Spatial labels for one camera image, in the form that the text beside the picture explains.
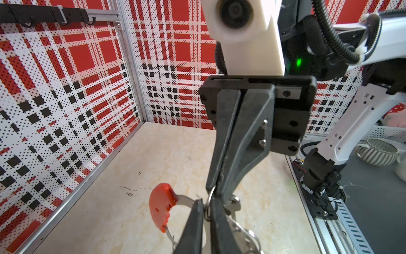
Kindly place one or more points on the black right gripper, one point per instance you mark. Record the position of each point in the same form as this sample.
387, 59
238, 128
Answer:
253, 115

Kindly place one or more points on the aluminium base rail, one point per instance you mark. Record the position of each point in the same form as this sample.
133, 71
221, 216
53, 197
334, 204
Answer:
334, 227

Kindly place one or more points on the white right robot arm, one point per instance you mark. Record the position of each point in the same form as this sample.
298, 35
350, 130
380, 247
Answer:
313, 46

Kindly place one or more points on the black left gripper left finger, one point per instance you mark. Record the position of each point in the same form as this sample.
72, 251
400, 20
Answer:
192, 235

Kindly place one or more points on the black hook rail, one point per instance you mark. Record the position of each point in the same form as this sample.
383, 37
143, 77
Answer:
30, 15

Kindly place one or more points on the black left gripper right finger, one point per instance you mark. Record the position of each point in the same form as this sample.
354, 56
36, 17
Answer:
221, 237

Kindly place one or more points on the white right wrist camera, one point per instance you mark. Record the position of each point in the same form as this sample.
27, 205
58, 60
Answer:
249, 36

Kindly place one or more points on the striped grey ceramic pot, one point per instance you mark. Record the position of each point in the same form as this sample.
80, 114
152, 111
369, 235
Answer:
377, 152

